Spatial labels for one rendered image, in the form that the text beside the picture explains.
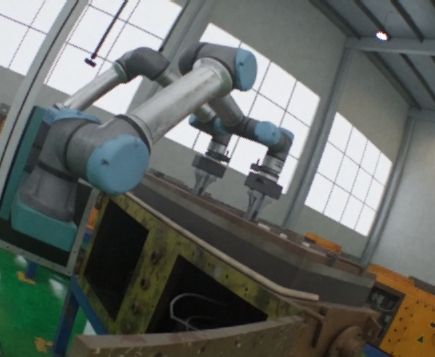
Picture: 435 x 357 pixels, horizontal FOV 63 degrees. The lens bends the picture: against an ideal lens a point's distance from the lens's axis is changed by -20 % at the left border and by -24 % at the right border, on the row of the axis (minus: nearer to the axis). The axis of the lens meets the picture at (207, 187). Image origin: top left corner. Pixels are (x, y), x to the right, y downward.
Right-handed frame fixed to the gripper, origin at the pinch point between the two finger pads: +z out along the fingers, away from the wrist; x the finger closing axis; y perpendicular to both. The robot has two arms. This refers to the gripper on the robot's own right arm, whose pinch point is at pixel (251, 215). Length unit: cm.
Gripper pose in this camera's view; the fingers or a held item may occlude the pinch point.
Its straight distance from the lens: 149.1
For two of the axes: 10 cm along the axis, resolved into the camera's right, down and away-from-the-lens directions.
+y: 4.9, 2.1, -8.5
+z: -3.9, 9.2, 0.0
